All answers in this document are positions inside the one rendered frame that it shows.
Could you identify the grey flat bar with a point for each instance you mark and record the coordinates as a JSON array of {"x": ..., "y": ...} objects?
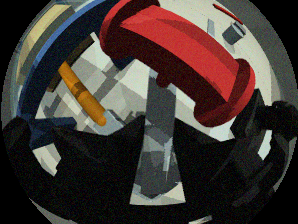
[{"x": 211, "y": 27}]

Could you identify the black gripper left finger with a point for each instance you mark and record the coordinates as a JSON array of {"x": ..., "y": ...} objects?
[{"x": 117, "y": 153}]

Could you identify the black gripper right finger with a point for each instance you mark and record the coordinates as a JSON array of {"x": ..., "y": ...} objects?
[{"x": 201, "y": 158}]

